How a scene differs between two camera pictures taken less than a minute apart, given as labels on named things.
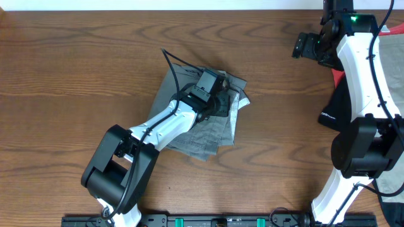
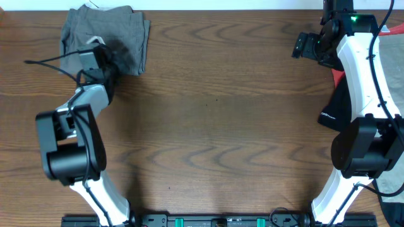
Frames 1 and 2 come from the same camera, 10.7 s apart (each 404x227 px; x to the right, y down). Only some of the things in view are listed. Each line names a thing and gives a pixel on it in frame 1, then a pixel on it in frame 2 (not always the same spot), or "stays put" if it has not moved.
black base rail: (218, 220) stays put
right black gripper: (312, 39) stays put
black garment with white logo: (336, 116) stays put
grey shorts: (203, 139) -> (117, 23)
